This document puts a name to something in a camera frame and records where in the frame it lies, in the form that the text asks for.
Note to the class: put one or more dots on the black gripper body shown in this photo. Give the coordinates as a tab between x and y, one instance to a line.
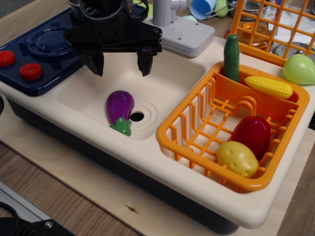
112	32

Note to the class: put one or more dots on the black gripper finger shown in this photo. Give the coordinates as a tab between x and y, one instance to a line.
145	59
94	62

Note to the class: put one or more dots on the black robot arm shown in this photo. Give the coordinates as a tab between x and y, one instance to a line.
103	8

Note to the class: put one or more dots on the purple toy eggplant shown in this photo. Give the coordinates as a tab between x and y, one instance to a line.
119	106

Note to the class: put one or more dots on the orange toy pan lid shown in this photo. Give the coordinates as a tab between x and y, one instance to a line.
247	36

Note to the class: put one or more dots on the grey toy faucet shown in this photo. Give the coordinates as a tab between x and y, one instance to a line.
179	34

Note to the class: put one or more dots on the dark blue toy stove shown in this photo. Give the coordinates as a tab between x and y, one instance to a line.
45	45

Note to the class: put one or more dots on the red stove knob right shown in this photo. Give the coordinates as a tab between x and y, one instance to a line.
31	71

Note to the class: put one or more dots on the red stove knob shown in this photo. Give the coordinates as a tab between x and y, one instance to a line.
7	58
31	71

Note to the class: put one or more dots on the blue plastic cup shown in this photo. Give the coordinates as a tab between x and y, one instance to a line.
201	9

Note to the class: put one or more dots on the green toy cucumber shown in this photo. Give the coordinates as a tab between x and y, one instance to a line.
232	58

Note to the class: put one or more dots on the red stove knob left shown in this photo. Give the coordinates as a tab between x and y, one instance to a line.
7	58

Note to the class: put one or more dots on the light green toy vegetable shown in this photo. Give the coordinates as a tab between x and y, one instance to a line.
221	8

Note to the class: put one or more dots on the orange dish rack basket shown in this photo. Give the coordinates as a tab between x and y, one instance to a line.
208	115

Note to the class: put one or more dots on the silver metal pot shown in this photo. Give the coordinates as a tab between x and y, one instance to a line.
250	7

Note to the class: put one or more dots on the yellow toy corn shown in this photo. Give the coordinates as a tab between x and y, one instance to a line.
269	86

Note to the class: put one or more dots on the orange plastic grid rack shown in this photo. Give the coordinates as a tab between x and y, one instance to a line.
285	24

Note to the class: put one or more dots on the yellow toy potato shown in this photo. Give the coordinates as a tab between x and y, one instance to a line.
238	158

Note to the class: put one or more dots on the silver metal lid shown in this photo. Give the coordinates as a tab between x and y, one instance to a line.
279	50

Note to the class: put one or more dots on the light green toy pear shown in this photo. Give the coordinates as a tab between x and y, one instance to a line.
299	69

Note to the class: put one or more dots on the wooden base board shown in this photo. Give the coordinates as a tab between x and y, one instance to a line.
91	201

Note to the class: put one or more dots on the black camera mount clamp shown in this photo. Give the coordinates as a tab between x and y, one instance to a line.
16	226

